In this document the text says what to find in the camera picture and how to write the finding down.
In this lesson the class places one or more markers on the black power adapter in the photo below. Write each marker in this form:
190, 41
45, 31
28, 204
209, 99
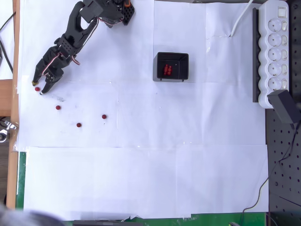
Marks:
282, 106

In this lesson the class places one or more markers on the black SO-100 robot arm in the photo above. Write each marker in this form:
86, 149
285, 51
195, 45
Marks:
75, 28

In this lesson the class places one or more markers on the silver metal clamp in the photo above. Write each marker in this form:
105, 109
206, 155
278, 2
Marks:
3, 136

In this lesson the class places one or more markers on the blurred gray object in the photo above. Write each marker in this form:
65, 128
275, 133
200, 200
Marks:
18, 217

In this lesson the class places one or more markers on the black pegboard panel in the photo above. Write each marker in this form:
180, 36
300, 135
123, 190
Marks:
284, 164

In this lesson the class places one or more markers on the white power strip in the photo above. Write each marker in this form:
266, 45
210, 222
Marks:
274, 54

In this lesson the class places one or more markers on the green cutting mat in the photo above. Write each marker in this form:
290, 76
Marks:
21, 179

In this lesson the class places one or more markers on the black open box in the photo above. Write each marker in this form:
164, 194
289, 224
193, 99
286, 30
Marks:
182, 58

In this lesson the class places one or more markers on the white paper table cover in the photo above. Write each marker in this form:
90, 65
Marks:
141, 176

